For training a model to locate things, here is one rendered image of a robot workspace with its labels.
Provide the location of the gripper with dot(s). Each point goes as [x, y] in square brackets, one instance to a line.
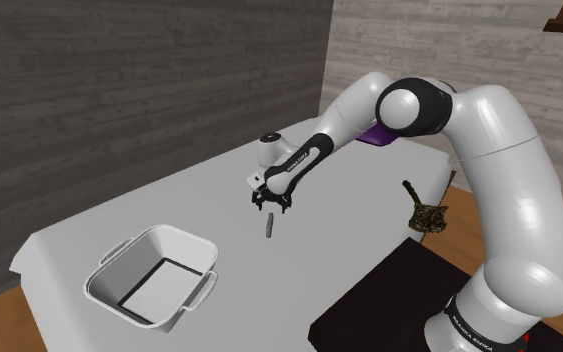
[270, 194]

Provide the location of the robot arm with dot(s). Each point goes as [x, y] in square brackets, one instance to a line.
[505, 195]

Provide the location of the small grey upright bar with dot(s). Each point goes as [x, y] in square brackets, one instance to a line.
[270, 226]

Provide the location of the purple flat object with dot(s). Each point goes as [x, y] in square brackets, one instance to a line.
[376, 136]

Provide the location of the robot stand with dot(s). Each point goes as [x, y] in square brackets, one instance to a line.
[388, 302]

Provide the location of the dark olive brush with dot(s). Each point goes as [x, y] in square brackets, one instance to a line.
[425, 212]

